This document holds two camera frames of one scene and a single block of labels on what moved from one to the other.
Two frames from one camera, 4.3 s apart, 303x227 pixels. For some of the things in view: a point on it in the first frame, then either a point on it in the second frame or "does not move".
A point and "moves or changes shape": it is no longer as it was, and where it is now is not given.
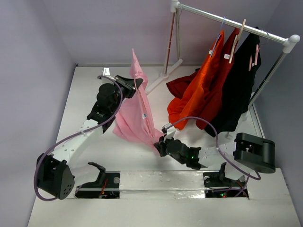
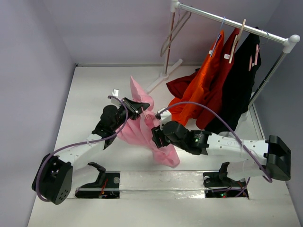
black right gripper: [163, 145] -> [156, 137]
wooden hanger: [236, 40] does not move
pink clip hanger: [257, 48] does not move
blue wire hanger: [218, 37] does not move
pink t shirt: [134, 120] moves or changes shape
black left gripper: [129, 85] -> [133, 109]
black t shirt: [246, 58] does not move
